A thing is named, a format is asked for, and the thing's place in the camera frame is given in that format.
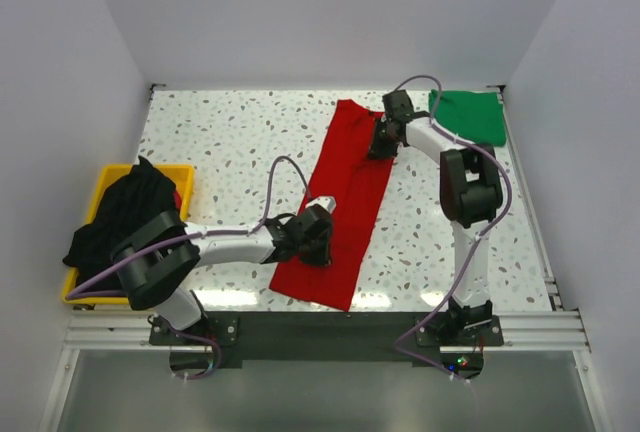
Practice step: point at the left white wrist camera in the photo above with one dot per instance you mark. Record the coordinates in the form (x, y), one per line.
(328, 203)

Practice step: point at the red polo shirt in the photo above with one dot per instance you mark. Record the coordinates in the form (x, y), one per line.
(358, 183)

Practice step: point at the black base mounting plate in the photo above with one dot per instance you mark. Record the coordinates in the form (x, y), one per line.
(227, 339)

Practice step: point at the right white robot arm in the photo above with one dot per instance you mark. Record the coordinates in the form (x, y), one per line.
(470, 195)

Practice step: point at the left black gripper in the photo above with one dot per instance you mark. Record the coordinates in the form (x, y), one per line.
(323, 257)

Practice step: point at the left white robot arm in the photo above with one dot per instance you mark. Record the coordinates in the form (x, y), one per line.
(153, 263)

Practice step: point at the folded green t shirt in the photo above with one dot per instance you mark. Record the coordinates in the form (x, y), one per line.
(473, 116)

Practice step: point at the yellow plastic bin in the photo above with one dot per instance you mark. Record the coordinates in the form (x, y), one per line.
(182, 175)

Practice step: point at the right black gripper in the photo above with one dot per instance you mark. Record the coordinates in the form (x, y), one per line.
(375, 149)

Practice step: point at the black t shirt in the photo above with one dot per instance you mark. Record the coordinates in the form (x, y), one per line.
(129, 203)

